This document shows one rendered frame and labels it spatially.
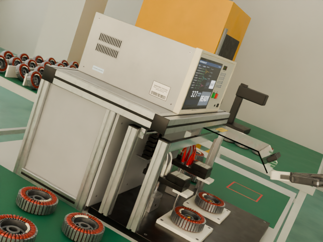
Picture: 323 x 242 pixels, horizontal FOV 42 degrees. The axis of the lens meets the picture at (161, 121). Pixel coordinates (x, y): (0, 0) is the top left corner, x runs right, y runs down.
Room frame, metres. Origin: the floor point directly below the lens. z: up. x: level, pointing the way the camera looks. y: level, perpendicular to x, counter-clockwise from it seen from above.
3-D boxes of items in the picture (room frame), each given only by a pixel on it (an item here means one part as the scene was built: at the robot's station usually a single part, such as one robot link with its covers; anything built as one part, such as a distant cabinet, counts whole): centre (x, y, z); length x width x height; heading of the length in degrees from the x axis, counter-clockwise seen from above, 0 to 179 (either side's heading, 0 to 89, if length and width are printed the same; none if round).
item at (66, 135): (1.23, 0.26, 0.91); 0.28 x 0.03 x 0.32; 69
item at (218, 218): (1.51, -0.28, 0.78); 0.15 x 0.15 x 0.01; 69
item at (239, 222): (1.40, -0.22, 0.76); 0.64 x 0.47 x 0.02; 159
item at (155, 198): (1.33, -0.05, 0.80); 0.07 x 0.05 x 0.06; 159
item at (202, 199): (1.51, -0.28, 0.80); 0.11 x 0.11 x 0.04
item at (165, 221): (1.28, -0.19, 0.78); 0.15 x 0.15 x 0.01; 69
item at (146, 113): (1.51, 0.07, 1.09); 0.68 x 0.44 x 0.05; 159
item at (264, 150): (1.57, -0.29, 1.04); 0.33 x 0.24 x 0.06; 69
